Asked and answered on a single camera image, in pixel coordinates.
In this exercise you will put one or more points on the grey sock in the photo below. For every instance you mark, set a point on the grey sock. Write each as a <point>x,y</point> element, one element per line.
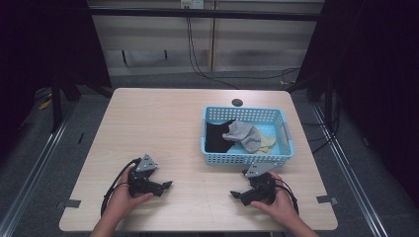
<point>247,135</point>

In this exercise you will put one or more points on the black table grommet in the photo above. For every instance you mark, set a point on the black table grommet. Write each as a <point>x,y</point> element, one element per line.
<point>237,102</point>

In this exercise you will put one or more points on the blue plastic basket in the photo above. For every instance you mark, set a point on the blue plastic basket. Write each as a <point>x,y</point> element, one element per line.
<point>281,131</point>

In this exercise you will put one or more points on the person's left hand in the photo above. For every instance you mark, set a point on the person's left hand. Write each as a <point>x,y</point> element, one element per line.
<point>122,200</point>

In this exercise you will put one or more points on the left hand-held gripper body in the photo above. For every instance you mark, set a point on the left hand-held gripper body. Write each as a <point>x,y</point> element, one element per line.
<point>142,182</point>

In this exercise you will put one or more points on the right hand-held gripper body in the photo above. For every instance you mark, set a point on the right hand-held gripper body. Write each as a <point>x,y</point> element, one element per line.
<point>262,189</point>

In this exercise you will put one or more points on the black horizontal bar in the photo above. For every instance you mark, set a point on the black horizontal bar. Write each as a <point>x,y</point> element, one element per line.
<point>204,14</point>

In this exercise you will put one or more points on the black curtain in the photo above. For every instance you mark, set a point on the black curtain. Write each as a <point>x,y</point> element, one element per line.
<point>372,82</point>
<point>42,59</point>

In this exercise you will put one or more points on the grey tape strip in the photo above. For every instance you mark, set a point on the grey tape strip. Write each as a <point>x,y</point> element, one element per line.
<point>326,199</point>
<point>69,203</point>

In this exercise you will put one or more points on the white wall socket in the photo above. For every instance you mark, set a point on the white wall socket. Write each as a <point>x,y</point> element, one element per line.
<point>192,4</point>

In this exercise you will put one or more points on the black sock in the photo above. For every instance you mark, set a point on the black sock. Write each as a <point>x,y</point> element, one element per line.
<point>215,138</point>

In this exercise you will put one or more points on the person's right hand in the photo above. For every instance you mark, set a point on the person's right hand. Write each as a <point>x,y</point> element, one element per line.
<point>280,207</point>

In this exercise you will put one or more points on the black stand leg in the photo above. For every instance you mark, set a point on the black stand leg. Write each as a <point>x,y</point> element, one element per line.
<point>56,105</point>

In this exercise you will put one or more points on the pale yellow sock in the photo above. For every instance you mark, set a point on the pale yellow sock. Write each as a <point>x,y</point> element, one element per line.
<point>267,143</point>

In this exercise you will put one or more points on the metal floor rail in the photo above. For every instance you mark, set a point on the metal floor rail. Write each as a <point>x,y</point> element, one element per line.
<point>31,171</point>
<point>349,171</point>

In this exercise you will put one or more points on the yellow floor object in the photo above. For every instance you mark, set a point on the yellow floor object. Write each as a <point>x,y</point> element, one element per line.
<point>44,104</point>

